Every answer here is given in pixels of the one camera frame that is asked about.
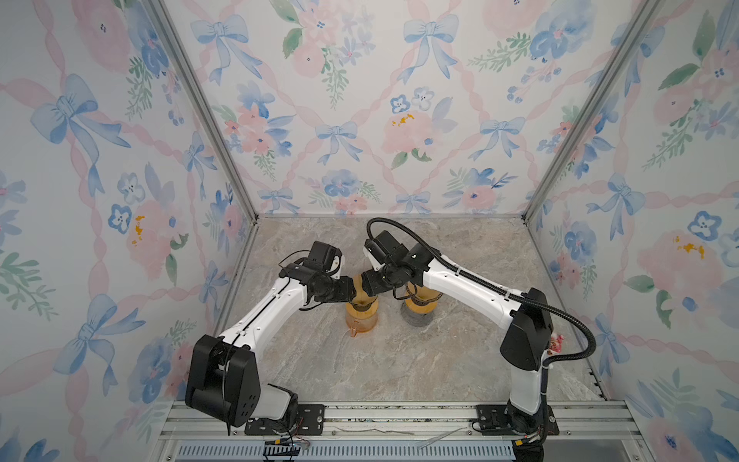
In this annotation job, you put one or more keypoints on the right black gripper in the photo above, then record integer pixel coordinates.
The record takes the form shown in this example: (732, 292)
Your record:
(369, 285)

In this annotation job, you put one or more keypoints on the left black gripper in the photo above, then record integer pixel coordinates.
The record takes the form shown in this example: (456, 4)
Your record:
(346, 290)

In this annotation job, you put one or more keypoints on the wooden ring dripper holder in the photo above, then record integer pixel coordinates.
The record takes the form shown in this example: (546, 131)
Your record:
(421, 307)

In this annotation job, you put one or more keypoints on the brown paper coffee filter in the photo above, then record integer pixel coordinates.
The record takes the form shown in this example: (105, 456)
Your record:
(422, 295)

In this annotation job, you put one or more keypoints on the grey glass carafe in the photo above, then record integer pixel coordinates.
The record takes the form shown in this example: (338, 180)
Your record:
(417, 319)

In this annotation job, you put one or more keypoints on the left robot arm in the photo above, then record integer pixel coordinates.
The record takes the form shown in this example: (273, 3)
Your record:
(224, 381)

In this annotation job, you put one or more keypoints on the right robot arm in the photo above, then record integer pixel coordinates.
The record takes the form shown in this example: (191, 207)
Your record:
(391, 253)

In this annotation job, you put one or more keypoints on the orange glass carafe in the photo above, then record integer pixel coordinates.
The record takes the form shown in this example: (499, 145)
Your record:
(358, 326)

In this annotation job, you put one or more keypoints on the small colourful toy figures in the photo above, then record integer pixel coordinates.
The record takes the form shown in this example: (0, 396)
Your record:
(556, 344)

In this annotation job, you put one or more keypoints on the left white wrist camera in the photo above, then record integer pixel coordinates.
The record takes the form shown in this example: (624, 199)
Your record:
(335, 271)

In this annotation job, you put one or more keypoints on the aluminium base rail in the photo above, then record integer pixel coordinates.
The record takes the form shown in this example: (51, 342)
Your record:
(409, 431)

